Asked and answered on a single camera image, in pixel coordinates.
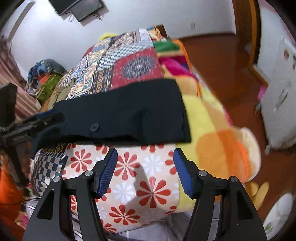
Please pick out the white suitcase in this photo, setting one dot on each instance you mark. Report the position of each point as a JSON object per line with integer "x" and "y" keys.
{"x": 277, "y": 106}

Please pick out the wooden wardrobe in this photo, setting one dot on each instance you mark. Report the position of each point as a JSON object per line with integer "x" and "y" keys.
{"x": 248, "y": 31}

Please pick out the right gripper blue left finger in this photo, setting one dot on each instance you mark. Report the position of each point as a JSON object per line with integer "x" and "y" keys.
{"x": 52, "y": 220}

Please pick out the folded khaki pants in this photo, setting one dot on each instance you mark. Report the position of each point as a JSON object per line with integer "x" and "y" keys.
{"x": 58, "y": 95}

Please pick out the white sliding wardrobe door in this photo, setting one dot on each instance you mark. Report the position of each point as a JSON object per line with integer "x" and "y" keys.
{"x": 276, "y": 58}

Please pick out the black wall television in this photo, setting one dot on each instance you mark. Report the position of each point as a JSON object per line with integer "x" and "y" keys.
{"x": 61, "y": 6}

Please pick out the pile of blue clothes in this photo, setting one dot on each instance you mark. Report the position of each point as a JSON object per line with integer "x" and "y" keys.
{"x": 42, "y": 68}

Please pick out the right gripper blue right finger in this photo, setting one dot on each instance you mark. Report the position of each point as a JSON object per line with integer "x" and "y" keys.
{"x": 238, "y": 218}

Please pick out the patchwork patterned bedspread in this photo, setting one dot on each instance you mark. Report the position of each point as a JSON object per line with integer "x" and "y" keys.
{"x": 144, "y": 187}

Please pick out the yellow curved pillow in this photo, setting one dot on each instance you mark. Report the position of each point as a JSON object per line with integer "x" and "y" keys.
{"x": 106, "y": 36}

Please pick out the pink slipper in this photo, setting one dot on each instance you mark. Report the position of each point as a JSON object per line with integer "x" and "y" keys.
{"x": 261, "y": 92}

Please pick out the colourful fleece blanket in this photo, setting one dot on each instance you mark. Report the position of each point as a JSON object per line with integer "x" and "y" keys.
{"x": 217, "y": 146}

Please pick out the small black monitor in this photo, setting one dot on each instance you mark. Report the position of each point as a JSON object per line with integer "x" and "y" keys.
{"x": 84, "y": 8}

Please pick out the white wall socket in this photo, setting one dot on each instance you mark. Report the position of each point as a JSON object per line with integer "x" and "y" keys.
{"x": 192, "y": 26}

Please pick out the green storage bag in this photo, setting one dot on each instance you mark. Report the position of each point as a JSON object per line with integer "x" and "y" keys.
{"x": 46, "y": 87}

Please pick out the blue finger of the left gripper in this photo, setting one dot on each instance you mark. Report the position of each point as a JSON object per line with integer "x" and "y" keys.
{"x": 50, "y": 117}

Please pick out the black pants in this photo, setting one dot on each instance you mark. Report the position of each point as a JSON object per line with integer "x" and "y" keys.
{"x": 142, "y": 113}

